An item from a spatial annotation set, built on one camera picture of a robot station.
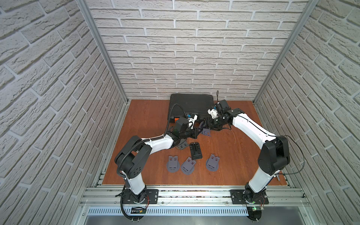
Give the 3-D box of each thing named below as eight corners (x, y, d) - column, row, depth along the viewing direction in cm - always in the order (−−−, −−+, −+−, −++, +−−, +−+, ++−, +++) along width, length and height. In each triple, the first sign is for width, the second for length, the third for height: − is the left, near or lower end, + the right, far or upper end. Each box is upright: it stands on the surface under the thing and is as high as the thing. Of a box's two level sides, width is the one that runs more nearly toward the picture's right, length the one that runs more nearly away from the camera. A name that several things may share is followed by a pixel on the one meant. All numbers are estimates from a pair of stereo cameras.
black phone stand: (191, 159, 89) (192, 158, 87) (189, 144, 96) (189, 142, 94) (202, 158, 90) (202, 156, 88) (198, 143, 96) (199, 141, 94)
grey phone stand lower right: (204, 168, 86) (205, 167, 84) (208, 154, 92) (209, 152, 90) (215, 173, 84) (216, 171, 82) (219, 158, 90) (220, 157, 88)
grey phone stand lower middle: (178, 169, 85) (178, 168, 83) (187, 156, 90) (187, 155, 88) (189, 177, 82) (189, 176, 80) (198, 164, 87) (198, 163, 86)
